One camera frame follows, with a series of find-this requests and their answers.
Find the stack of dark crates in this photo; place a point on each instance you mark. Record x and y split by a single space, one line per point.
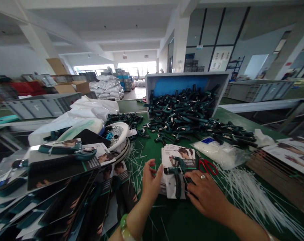
193 64

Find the tipped grey plastic crate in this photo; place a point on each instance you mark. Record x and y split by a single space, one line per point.
149 90

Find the grey metal frame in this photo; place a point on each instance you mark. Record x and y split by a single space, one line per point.
296 118

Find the person's right fingers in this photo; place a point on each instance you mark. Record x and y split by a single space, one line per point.
195 177

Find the pile of teal hand grippers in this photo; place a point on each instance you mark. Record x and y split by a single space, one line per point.
189 118

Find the stack of printed cards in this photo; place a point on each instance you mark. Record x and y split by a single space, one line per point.
163 187

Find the stack of large printed sheets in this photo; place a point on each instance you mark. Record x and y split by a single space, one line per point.
289 155

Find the red crates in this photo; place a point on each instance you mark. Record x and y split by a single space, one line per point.
26 88

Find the pile of carded hand grippers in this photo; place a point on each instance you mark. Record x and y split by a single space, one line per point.
54 188

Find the teal black hand gripper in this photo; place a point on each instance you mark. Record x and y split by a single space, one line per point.
177 167

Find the white bowl of metal rings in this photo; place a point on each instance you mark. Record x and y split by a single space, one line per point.
117 133

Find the person's right hand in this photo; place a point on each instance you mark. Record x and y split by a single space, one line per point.
208 195

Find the printed backing card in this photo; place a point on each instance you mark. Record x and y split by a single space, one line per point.
172 185

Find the pile of white sacks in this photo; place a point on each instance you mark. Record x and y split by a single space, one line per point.
107 86

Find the blue metal shelf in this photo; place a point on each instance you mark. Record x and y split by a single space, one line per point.
236 65

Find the cardboard boxes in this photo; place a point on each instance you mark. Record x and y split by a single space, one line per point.
71 86

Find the white plastic bags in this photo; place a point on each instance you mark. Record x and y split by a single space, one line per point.
86 113

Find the person's left hand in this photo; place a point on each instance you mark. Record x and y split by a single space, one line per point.
149 183

